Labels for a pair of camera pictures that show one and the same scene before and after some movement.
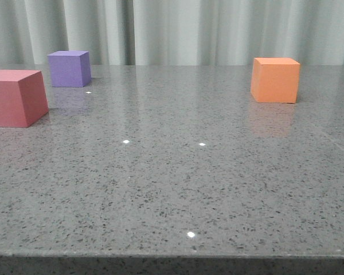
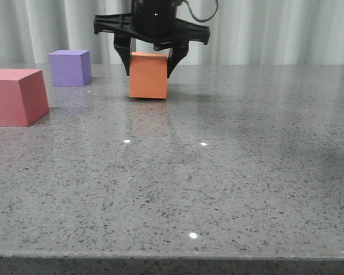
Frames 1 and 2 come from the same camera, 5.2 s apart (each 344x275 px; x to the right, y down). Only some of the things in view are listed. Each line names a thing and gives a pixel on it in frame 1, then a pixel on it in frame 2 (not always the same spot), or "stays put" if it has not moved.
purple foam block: (69, 69) stays put
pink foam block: (16, 98) stays put
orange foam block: (275, 79) to (148, 75)
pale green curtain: (172, 32) stays put
